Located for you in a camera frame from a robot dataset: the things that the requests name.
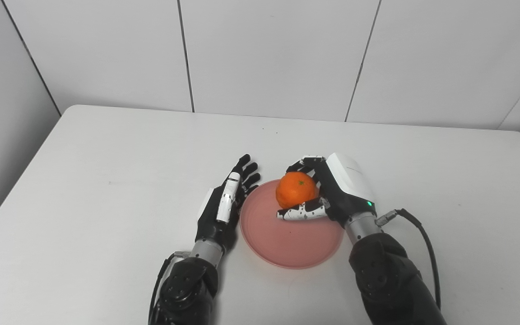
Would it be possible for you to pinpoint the pink round plate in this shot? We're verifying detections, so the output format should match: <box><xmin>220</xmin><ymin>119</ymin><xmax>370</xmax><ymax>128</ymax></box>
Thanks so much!
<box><xmin>240</xmin><ymin>179</ymin><xmax>345</xmax><ymax>270</ymax></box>

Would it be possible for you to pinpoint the orange fruit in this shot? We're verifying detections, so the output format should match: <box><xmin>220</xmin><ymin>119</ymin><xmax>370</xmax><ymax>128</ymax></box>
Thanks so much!
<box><xmin>275</xmin><ymin>172</ymin><xmax>320</xmax><ymax>210</ymax></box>

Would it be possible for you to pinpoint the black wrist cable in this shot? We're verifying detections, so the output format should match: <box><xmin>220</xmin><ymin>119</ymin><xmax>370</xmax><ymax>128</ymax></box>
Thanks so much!
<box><xmin>149</xmin><ymin>251</ymin><xmax>191</xmax><ymax>325</ymax></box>
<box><xmin>375</xmin><ymin>208</ymin><xmax>442</xmax><ymax>310</ymax></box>

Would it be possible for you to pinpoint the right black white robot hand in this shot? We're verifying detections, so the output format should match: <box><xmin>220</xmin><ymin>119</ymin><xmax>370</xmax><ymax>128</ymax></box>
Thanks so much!
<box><xmin>277</xmin><ymin>153</ymin><xmax>376</xmax><ymax>228</ymax></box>

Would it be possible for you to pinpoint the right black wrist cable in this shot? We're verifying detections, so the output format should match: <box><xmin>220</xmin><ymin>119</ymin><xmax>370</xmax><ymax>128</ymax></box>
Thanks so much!
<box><xmin>375</xmin><ymin>208</ymin><xmax>442</xmax><ymax>310</ymax></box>

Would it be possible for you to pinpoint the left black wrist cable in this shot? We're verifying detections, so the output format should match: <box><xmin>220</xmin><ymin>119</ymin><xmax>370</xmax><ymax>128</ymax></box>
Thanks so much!
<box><xmin>149</xmin><ymin>251</ymin><xmax>191</xmax><ymax>325</ymax></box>

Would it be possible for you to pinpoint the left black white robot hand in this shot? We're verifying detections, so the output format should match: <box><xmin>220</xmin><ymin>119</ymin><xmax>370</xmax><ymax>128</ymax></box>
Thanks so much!
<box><xmin>195</xmin><ymin>154</ymin><xmax>261</xmax><ymax>253</ymax></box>

